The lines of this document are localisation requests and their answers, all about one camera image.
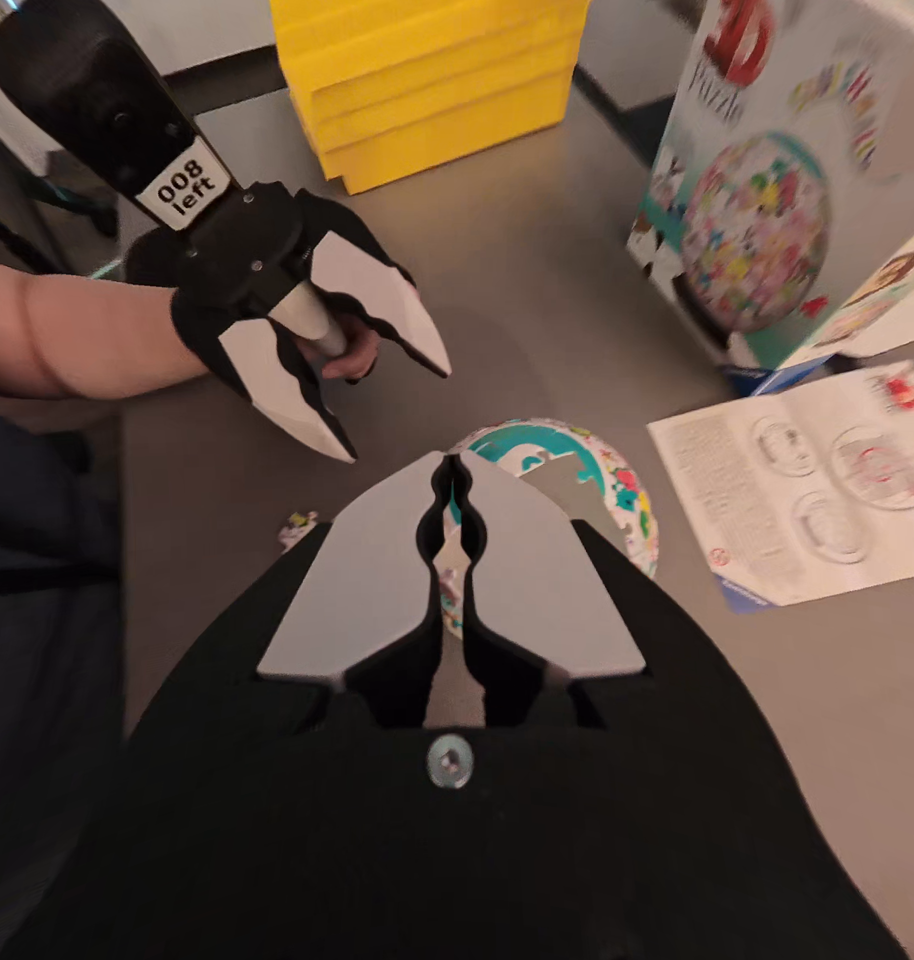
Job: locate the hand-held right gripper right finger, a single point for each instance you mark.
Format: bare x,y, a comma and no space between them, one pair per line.
547,585

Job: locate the stack of yellow bins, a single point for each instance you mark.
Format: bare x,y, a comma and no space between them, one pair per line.
442,90

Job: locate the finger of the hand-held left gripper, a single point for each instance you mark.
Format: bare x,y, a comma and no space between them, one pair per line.
277,382
382,300

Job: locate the colourful puzzle ball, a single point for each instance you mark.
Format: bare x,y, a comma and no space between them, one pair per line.
614,495

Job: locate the person's left hand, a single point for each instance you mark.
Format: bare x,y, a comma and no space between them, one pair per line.
352,352

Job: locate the puzzle ball box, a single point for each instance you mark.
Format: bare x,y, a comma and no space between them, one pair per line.
749,210

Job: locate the white instruction leaflet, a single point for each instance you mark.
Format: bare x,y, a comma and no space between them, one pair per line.
802,487

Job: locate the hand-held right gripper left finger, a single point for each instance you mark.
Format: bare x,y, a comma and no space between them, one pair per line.
367,577

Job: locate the person's left forearm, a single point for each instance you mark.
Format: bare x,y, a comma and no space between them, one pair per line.
74,330

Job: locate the person's dark blue shirt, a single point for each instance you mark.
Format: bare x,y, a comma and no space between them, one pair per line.
37,487

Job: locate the loose colourful puzzle piece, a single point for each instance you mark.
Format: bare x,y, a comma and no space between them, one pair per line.
298,529

